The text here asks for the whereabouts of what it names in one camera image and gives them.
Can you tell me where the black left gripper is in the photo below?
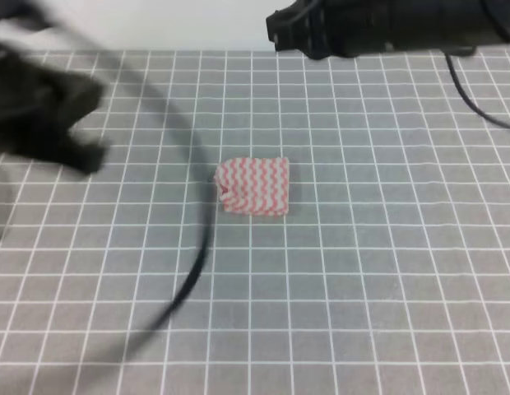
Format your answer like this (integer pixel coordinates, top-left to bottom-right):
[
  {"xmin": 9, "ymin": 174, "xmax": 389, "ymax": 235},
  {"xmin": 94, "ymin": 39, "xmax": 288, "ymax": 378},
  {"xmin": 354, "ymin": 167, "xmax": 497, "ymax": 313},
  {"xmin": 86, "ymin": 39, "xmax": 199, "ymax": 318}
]
[{"xmin": 0, "ymin": 57, "xmax": 107, "ymax": 173}]

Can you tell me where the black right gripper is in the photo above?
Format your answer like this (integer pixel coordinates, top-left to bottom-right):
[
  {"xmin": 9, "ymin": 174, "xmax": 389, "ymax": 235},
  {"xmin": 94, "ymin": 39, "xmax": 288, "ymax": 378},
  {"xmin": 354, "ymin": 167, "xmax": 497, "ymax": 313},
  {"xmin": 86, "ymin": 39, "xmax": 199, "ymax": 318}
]
[{"xmin": 266, "ymin": 1, "xmax": 362, "ymax": 60}]

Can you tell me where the pink white wavy towel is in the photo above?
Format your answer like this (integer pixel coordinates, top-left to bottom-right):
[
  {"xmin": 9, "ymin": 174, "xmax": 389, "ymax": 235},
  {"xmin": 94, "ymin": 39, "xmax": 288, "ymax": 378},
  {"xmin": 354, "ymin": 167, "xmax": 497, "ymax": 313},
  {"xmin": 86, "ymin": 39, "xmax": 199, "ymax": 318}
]
[{"xmin": 214, "ymin": 157, "xmax": 290, "ymax": 216}]

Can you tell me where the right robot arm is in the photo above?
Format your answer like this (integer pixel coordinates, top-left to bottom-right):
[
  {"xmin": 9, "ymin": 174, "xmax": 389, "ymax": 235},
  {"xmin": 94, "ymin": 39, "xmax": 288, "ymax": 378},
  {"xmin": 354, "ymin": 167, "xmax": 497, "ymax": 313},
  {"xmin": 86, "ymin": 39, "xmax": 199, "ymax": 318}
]
[{"xmin": 266, "ymin": 0, "xmax": 510, "ymax": 60}]

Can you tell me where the grey checked tablecloth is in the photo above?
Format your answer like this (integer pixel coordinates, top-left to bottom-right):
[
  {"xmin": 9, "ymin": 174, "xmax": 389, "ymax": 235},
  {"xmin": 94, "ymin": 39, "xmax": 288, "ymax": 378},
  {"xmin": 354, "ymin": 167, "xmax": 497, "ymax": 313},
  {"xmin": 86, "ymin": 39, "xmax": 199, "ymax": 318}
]
[{"xmin": 0, "ymin": 51, "xmax": 510, "ymax": 394}]

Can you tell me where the right black cable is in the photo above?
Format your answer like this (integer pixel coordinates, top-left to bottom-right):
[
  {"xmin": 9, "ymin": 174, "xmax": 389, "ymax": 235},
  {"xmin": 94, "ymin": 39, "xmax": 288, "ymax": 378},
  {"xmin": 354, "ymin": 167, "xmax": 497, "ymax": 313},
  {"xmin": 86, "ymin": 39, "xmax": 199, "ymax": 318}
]
[{"xmin": 443, "ymin": 51, "xmax": 510, "ymax": 132}]

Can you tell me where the black cable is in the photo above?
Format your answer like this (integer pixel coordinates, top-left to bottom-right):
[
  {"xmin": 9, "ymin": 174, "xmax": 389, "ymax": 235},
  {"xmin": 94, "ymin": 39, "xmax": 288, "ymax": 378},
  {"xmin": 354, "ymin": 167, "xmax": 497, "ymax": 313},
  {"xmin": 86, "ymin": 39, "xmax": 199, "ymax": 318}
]
[
  {"xmin": 53, "ymin": 12, "xmax": 217, "ymax": 342},
  {"xmin": 443, "ymin": 51, "xmax": 510, "ymax": 132}
]

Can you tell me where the left black cable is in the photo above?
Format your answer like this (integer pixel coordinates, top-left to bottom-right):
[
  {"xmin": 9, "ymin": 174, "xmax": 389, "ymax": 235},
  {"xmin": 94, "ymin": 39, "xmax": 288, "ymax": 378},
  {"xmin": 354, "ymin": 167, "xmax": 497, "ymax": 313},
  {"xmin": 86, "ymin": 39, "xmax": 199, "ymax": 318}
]
[{"xmin": 53, "ymin": 12, "xmax": 217, "ymax": 342}]

